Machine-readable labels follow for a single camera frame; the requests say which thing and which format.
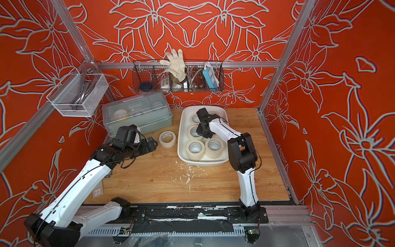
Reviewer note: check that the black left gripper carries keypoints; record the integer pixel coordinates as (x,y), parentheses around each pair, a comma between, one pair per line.
(146,149)

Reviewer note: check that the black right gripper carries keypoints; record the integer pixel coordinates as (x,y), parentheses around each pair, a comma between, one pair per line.
(198,131)

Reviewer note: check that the beige tape roll three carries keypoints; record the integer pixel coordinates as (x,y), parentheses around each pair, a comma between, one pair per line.
(193,135)

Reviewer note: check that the beige tape roll one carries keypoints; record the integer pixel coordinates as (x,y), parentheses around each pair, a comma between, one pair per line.
(167,139)

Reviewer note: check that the beige tape roll two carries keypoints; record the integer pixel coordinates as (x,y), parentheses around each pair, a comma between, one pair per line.
(214,147)

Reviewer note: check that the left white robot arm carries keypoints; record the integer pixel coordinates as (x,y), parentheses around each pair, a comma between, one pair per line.
(58,225)

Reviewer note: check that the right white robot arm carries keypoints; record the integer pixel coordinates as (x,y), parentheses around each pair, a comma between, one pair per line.
(242,156)

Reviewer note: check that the beige tape roll five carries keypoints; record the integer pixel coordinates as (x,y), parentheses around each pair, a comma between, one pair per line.
(194,119)

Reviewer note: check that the beige tape roll seven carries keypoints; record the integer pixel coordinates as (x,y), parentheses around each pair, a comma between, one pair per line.
(195,150)

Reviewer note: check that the grey lidded storage box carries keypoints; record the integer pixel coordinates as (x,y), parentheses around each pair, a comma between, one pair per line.
(148,111)

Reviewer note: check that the blue box in basket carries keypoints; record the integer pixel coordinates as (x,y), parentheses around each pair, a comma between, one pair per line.
(210,77)

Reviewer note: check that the white plastic tray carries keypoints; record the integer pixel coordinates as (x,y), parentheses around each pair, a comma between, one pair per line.
(183,137)

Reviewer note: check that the dark blue round lid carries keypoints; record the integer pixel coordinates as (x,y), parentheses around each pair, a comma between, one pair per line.
(146,86)

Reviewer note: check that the white power strip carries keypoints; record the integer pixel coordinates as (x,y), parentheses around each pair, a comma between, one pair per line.
(165,83)

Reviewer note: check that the white work glove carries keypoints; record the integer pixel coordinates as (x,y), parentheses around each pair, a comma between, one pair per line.
(175,64)

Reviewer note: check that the small label card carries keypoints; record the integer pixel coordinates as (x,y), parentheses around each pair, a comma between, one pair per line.
(98,190)

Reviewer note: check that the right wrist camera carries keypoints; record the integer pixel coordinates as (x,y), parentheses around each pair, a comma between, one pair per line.
(203,115)

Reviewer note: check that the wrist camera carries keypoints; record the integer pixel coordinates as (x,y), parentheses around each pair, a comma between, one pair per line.
(127,135)
(203,115)

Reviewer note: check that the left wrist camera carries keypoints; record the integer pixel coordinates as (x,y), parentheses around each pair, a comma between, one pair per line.
(127,135)

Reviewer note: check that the black wire basket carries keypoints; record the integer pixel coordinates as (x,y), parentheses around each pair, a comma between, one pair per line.
(189,76)

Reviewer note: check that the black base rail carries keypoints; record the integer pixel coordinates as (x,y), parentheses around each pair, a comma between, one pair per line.
(190,218)

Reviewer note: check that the white wire basket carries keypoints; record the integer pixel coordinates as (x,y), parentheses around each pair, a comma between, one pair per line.
(79,94)

